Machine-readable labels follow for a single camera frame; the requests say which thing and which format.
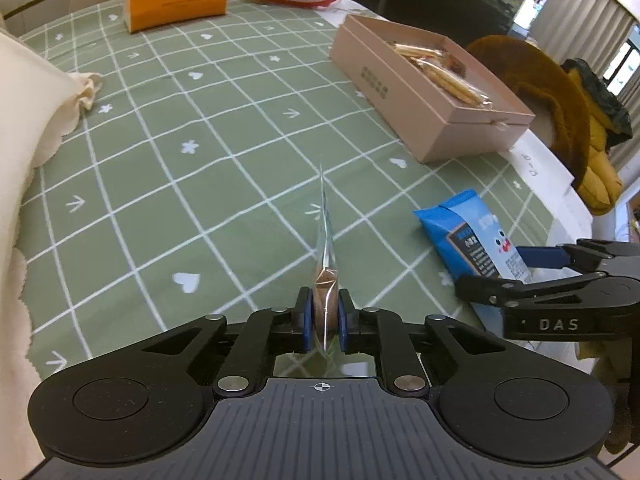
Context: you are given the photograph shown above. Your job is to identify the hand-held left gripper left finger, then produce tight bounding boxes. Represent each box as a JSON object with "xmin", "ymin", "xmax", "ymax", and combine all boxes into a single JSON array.
[{"xmin": 120, "ymin": 287, "xmax": 313, "ymax": 401}]

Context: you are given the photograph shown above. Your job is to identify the clear brown cake packet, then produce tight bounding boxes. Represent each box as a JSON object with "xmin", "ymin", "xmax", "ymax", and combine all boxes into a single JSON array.
[{"xmin": 311, "ymin": 162, "xmax": 346, "ymax": 361}]

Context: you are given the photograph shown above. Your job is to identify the pink cardboard box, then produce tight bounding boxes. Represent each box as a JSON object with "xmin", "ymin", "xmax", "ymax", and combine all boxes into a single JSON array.
[{"xmin": 328, "ymin": 14, "xmax": 536, "ymax": 163}]

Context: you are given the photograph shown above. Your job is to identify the blue snack packet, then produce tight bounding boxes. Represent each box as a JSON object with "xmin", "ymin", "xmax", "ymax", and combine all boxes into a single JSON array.
[{"xmin": 412, "ymin": 189, "xmax": 535, "ymax": 321}]

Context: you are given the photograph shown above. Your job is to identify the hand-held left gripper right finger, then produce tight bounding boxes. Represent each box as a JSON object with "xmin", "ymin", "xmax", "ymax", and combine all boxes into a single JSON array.
[{"xmin": 337, "ymin": 287, "xmax": 526, "ymax": 401}]

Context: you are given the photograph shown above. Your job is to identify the long biscuit packet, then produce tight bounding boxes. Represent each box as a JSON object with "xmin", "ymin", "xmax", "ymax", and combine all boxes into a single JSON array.
[{"xmin": 385, "ymin": 39, "xmax": 495, "ymax": 109}]

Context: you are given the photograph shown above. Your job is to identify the cream tote bag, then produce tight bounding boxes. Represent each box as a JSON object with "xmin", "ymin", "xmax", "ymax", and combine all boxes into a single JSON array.
[{"xmin": 0, "ymin": 30, "xmax": 104, "ymax": 480}]

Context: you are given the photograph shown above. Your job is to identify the grey window curtain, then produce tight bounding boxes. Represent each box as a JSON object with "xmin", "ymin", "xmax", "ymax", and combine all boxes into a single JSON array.
[{"xmin": 532, "ymin": 0, "xmax": 640, "ymax": 101}]

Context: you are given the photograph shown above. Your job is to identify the yellow green jacket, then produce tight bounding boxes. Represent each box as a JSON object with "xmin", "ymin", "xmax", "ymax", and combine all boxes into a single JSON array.
[{"xmin": 560, "ymin": 57, "xmax": 633, "ymax": 216}]

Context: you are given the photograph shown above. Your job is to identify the white handwritten paper sheet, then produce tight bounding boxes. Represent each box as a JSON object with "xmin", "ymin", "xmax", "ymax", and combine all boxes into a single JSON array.
[{"xmin": 509, "ymin": 132, "xmax": 576, "ymax": 196}]

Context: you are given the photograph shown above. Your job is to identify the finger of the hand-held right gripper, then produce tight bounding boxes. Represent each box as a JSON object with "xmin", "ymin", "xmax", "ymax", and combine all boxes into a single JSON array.
[
  {"xmin": 454, "ymin": 271, "xmax": 640, "ymax": 311},
  {"xmin": 515, "ymin": 240, "xmax": 640, "ymax": 273}
]

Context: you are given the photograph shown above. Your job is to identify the orange tissue box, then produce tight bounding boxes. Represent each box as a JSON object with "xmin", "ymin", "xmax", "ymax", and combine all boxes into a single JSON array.
[{"xmin": 122, "ymin": 0, "xmax": 227, "ymax": 34}]

